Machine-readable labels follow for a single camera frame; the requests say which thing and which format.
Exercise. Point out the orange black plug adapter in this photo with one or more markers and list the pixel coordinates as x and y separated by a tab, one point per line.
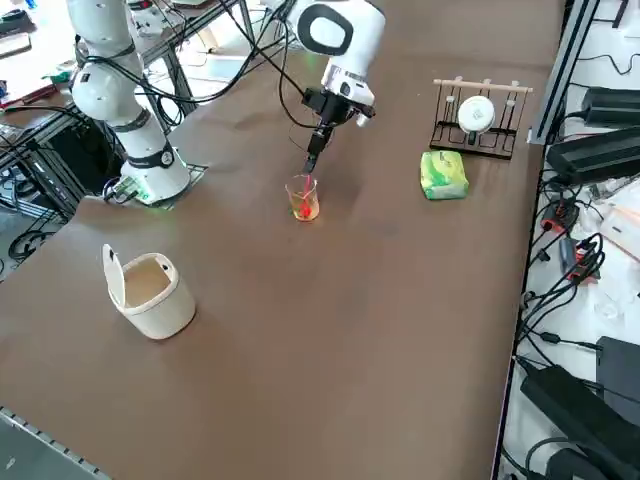
560	215
580	262

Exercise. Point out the perforated aluminium rail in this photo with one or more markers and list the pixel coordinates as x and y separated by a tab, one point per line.
30	430

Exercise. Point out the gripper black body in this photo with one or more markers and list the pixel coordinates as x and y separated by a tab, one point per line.
330	107

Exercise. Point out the green tissue pack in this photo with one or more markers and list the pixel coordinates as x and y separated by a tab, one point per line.
442	175

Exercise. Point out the beige lidded desktop bin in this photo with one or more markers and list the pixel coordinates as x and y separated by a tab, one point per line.
160	315

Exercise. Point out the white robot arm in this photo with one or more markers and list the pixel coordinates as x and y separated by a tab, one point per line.
105	95

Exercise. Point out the glass measuring cup amber solution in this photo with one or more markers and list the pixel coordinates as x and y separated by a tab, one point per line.
295	200

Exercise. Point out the aluminium frame post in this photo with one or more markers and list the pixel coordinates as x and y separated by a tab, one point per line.
565	60

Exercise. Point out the black power brick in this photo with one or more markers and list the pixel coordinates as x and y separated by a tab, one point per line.
575	415
622	370
595	155
612	107

